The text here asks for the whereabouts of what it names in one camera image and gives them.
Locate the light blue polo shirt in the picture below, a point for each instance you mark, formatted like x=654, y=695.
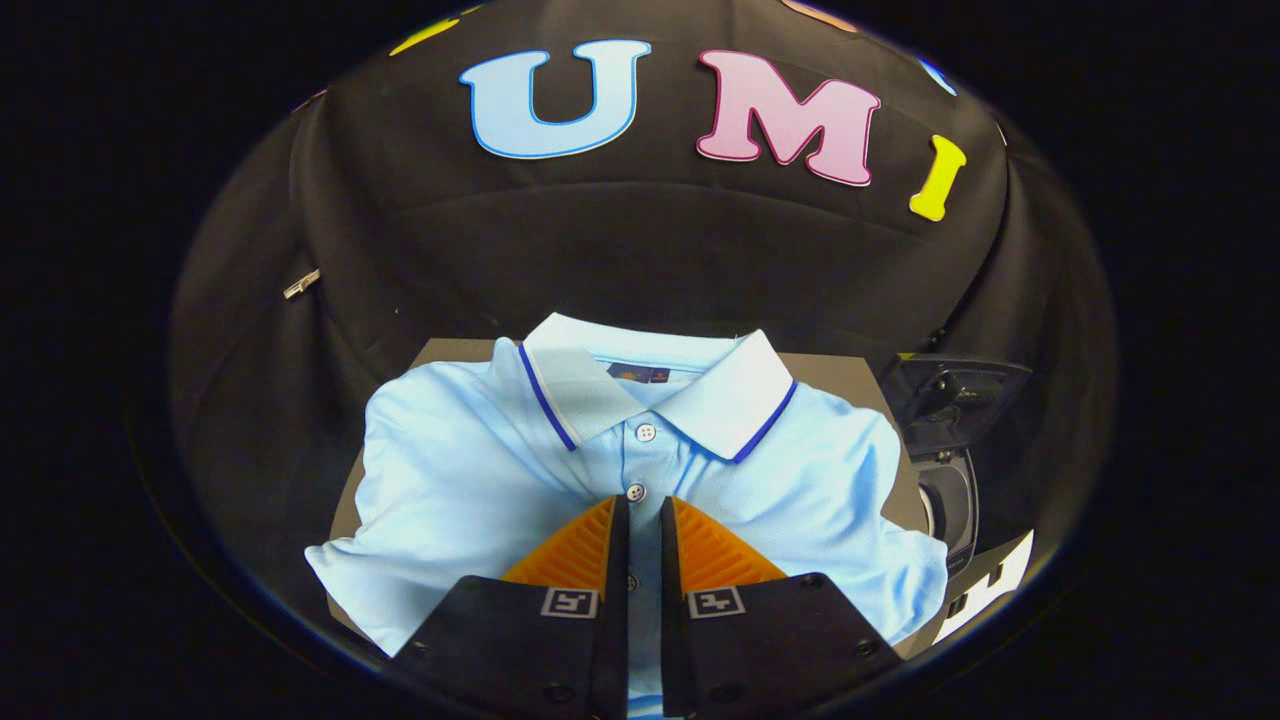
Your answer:
x=450, y=480

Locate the dark washing machine lid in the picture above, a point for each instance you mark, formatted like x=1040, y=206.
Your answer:
x=950, y=395

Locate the white clip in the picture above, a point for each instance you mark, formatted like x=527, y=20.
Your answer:
x=300, y=283

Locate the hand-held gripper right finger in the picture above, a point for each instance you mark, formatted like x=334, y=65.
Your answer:
x=672, y=620

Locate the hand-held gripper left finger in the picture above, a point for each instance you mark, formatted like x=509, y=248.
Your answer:
x=612, y=620

